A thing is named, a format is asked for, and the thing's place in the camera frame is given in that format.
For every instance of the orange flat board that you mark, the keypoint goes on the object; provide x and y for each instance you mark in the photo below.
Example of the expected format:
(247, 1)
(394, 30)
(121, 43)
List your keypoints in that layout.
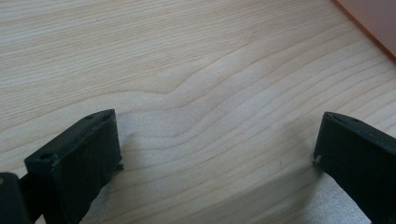
(372, 21)

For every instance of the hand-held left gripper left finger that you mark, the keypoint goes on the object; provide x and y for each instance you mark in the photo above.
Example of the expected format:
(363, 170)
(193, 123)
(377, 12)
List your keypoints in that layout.
(81, 165)

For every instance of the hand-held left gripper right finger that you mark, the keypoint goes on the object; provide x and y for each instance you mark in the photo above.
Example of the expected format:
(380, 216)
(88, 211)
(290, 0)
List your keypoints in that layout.
(358, 161)

